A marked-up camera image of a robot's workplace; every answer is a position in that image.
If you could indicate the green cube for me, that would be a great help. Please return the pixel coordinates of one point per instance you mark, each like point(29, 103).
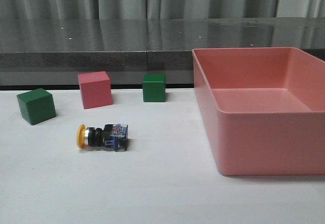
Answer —
point(36, 106)
point(154, 88)

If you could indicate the yellow push button switch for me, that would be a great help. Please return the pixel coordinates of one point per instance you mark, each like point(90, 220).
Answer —
point(112, 136)

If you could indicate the green cube far right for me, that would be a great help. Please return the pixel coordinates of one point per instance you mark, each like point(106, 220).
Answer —
point(154, 88)

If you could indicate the grey stone counter ledge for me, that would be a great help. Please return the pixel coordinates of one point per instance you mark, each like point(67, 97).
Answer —
point(51, 53)

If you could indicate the pink plastic bin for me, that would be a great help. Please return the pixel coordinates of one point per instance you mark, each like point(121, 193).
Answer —
point(263, 109)

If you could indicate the pink wooden cube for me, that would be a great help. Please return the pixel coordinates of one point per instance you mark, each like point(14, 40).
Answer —
point(95, 88)

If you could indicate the green cube near left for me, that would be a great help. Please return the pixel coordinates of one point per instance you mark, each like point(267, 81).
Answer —
point(36, 106)

